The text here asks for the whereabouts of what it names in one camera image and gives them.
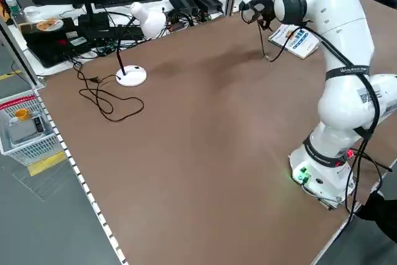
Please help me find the white desk lamp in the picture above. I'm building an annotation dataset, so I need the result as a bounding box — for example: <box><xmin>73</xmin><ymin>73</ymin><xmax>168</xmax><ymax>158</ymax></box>
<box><xmin>115</xmin><ymin>1</ymin><xmax>167</xmax><ymax>88</ymax></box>

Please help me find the black flat case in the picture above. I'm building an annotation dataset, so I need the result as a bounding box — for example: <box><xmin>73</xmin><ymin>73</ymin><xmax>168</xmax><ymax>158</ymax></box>
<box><xmin>21</xmin><ymin>18</ymin><xmax>94</xmax><ymax>69</ymax></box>

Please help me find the clear plastic bottle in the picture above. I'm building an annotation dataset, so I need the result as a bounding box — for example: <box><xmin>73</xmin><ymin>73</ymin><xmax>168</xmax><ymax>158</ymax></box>
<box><xmin>4</xmin><ymin>0</ymin><xmax>25</xmax><ymax>27</ymax></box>

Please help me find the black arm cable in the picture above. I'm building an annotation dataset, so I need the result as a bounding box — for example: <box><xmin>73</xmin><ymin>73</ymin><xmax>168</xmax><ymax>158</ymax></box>
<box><xmin>240</xmin><ymin>0</ymin><xmax>391</xmax><ymax>225</ymax></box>

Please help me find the grey flat box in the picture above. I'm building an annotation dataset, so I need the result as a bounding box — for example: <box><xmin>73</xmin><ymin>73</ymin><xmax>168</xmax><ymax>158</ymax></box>
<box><xmin>7</xmin><ymin>117</ymin><xmax>47</xmax><ymax>146</ymax></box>

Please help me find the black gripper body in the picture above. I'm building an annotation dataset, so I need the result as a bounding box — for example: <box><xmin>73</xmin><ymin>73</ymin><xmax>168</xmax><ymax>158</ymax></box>
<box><xmin>250</xmin><ymin>0</ymin><xmax>275</xmax><ymax>19</ymax></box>

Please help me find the white plastic basket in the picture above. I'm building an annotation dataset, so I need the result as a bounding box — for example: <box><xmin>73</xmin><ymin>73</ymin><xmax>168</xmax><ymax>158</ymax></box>
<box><xmin>0</xmin><ymin>89</ymin><xmax>60</xmax><ymax>166</ymax></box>

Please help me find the small orange cup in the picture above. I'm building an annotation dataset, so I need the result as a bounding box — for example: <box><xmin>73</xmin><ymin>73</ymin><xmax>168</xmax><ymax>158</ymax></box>
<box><xmin>14</xmin><ymin>108</ymin><xmax>30</xmax><ymax>122</ymax></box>

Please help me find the paperback book with white cover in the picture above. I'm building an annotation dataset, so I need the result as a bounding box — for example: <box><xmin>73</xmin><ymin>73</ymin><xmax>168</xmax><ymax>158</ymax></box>
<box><xmin>267</xmin><ymin>22</ymin><xmax>320</xmax><ymax>60</ymax></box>

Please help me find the black lamp power cable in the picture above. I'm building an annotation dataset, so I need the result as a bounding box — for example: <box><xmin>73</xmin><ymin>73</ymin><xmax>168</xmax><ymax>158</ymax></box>
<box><xmin>73</xmin><ymin>61</ymin><xmax>145</xmax><ymax>123</ymax></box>

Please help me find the clear plastic cup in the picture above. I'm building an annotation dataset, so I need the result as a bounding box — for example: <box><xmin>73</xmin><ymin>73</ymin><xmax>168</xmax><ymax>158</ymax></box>
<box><xmin>24</xmin><ymin>6</ymin><xmax>41</xmax><ymax>24</ymax></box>

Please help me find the person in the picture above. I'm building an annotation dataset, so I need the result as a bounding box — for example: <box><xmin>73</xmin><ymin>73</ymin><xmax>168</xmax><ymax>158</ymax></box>
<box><xmin>353</xmin><ymin>190</ymin><xmax>397</xmax><ymax>244</ymax></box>

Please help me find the orange and white tape roll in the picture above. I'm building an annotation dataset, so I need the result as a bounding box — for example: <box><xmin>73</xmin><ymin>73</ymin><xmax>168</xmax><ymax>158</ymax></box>
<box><xmin>34</xmin><ymin>19</ymin><xmax>64</xmax><ymax>32</ymax></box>

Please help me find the grey aluminium frame bar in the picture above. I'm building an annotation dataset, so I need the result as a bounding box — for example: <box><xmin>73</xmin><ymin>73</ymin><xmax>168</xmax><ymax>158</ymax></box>
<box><xmin>0</xmin><ymin>18</ymin><xmax>47</xmax><ymax>88</ymax></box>

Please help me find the black dock box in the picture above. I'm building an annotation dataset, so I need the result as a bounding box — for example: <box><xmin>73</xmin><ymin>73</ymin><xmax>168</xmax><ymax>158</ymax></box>
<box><xmin>77</xmin><ymin>12</ymin><xmax>111</xmax><ymax>32</ymax></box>

